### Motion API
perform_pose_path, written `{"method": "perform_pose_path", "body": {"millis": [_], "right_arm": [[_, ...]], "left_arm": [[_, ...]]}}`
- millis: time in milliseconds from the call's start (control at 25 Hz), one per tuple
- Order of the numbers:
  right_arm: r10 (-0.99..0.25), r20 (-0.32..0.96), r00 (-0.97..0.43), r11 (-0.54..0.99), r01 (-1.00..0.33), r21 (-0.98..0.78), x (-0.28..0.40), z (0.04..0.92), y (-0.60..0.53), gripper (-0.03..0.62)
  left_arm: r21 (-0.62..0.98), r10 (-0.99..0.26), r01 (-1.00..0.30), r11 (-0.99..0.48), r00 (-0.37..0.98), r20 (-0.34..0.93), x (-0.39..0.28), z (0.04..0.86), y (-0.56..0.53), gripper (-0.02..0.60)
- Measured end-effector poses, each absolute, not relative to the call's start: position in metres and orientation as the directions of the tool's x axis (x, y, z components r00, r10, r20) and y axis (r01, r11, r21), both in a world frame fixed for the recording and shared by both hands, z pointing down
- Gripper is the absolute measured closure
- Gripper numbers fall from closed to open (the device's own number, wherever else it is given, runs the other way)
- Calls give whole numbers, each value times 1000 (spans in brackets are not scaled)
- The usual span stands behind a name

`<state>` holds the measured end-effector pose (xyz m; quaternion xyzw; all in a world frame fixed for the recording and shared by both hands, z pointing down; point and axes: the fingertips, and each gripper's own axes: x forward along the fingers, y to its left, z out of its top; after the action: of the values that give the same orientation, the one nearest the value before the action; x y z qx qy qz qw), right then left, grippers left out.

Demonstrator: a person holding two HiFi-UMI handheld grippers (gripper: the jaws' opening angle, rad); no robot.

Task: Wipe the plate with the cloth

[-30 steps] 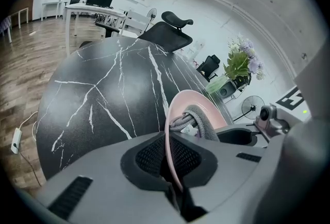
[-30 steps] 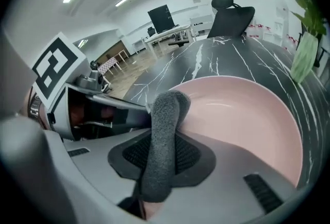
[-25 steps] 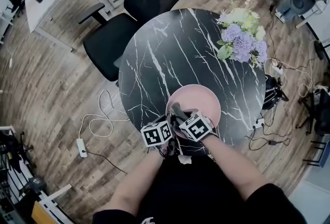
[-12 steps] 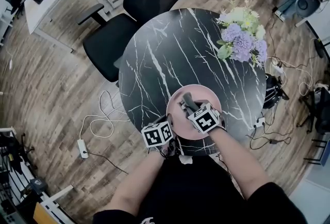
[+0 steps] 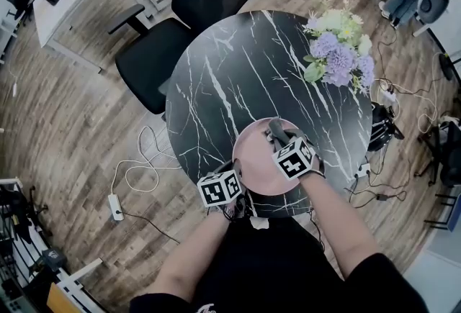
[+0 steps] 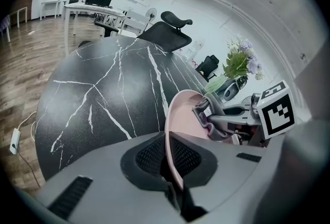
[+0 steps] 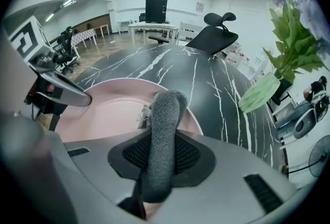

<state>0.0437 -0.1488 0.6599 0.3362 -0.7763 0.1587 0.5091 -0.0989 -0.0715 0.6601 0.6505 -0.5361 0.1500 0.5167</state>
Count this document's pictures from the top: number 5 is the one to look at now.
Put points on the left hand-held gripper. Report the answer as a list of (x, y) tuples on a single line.
[(219, 190)]

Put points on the person's right forearm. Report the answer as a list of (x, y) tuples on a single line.
[(342, 225)]

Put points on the black mesh office chair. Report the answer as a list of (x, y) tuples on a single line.
[(201, 16)]

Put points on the grey cloth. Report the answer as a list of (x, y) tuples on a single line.
[(279, 127)]

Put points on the white paper scrap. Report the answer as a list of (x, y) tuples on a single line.
[(260, 222)]

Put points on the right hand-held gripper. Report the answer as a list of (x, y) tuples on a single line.
[(294, 159)]

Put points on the white desk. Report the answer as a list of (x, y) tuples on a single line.
[(72, 13)]

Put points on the black folding chair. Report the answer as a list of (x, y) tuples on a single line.
[(444, 153)]

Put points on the person's black shirt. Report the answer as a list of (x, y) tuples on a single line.
[(273, 268)]

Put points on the black bag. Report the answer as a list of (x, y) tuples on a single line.
[(381, 128)]

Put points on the pink plate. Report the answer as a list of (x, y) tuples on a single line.
[(256, 164)]

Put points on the purple and white flower bouquet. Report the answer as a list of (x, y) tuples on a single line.
[(336, 52)]

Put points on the black metal rack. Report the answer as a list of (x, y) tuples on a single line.
[(21, 232)]

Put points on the grey office chair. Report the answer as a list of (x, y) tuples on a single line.
[(432, 2)]

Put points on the white power strip with plugs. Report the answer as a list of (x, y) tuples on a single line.
[(388, 95)]

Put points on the person's left forearm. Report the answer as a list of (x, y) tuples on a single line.
[(187, 261)]

